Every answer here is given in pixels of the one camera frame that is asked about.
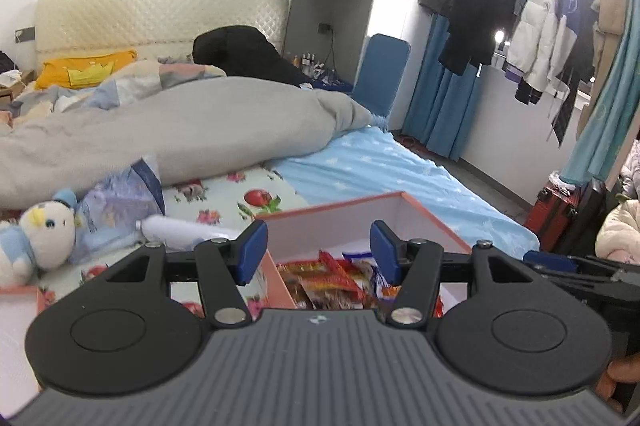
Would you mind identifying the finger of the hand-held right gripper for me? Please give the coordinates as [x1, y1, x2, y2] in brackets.
[522, 250, 640, 280]

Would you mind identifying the cream quilted headboard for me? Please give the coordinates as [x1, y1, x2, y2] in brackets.
[34, 0, 291, 74]

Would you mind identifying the grey blanket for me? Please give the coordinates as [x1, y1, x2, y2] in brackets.
[0, 76, 373, 209]

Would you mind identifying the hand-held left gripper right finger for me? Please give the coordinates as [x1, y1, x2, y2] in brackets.
[369, 220, 531, 326]

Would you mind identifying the blue padded panel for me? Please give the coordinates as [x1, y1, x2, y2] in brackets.
[352, 33, 412, 119]

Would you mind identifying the shallow pink box lid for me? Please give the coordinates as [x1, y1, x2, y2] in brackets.
[0, 286, 47, 407]

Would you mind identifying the cream puffy coat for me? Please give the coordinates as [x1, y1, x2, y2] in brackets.
[595, 198, 640, 264]

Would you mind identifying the pile of snack packets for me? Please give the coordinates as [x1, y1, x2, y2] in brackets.
[276, 250, 446, 317]

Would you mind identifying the large pink cardboard box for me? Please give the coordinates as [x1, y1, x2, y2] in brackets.
[255, 192, 473, 319]

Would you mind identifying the white spray bottle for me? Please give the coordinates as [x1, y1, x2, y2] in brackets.
[137, 214, 241, 251]

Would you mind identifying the blue curtain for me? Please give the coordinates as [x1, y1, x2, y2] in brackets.
[402, 13, 483, 161]

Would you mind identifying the black hanging coat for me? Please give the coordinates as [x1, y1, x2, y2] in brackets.
[437, 0, 523, 76]

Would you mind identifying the black suitcase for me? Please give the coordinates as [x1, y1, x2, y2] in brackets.
[555, 178, 621, 257]

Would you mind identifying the black striped hanging cloth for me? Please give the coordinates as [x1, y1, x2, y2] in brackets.
[547, 80, 576, 147]

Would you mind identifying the patchwork quilt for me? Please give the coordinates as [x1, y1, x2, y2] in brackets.
[0, 60, 228, 127]

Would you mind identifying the blue star bedsheet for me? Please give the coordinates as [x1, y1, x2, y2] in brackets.
[270, 121, 541, 257]

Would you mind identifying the person's right hand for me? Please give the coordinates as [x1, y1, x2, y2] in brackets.
[595, 346, 640, 412]

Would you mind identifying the teal hanging cloth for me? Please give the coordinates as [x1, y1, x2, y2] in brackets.
[560, 6, 640, 187]

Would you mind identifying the row of small bottles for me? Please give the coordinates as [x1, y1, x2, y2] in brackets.
[292, 53, 341, 81]

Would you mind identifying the wooden nightstand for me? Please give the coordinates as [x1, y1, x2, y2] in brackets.
[0, 70, 37, 107]

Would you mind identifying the large blue plastic bag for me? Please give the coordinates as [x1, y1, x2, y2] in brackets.
[70, 158, 166, 264]

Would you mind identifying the white blue plush duck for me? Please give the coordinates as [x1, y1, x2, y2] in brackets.
[0, 188, 83, 287]

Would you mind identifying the red suitcase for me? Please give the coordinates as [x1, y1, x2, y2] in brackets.
[525, 178, 586, 251]

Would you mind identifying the white puffer coat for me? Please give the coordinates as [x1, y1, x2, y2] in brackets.
[502, 0, 578, 94]

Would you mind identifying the navy white hanging jacket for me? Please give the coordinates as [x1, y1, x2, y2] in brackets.
[550, 0, 601, 81]

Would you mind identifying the black garment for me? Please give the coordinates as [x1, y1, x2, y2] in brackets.
[192, 26, 313, 87]

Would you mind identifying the yellow pillow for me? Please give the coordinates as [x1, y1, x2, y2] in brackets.
[34, 50, 138, 90]

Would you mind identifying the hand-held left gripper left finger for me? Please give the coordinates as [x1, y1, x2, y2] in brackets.
[105, 221, 269, 327]

